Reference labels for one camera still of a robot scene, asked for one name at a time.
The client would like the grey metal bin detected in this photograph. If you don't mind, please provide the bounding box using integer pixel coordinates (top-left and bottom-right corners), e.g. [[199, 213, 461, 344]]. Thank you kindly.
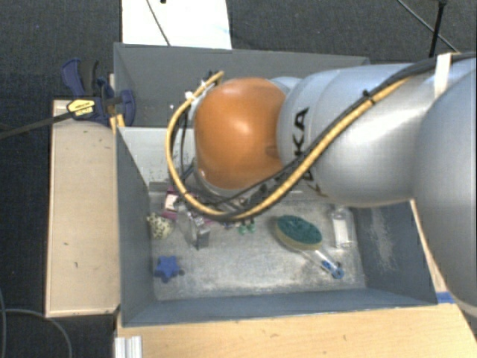
[[113, 42, 439, 329]]

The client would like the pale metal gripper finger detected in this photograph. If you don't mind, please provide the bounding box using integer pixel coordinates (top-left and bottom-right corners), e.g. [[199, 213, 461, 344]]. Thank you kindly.
[[177, 207, 199, 248], [192, 216, 212, 252]]

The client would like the pale wood board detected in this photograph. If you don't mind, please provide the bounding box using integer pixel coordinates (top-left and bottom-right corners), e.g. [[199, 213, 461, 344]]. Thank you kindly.
[[44, 98, 122, 318]]

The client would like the clear glass bottle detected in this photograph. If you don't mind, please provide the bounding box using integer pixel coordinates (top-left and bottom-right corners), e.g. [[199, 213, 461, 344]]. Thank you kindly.
[[327, 206, 356, 250]]

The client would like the blue star toy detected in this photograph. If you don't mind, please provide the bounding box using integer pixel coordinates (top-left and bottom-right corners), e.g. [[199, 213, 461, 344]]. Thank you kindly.
[[153, 255, 186, 284]]

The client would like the green dish brush clear handle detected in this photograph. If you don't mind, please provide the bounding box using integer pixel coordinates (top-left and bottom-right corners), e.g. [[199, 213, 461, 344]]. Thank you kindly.
[[274, 214, 346, 280]]

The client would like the cream spotted soft toy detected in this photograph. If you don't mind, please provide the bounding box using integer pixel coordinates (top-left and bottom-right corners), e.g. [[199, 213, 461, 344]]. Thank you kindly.
[[145, 212, 176, 240]]

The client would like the purple and white packet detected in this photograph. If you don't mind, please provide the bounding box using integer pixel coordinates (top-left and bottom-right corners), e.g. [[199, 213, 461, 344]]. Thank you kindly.
[[162, 185, 206, 226]]

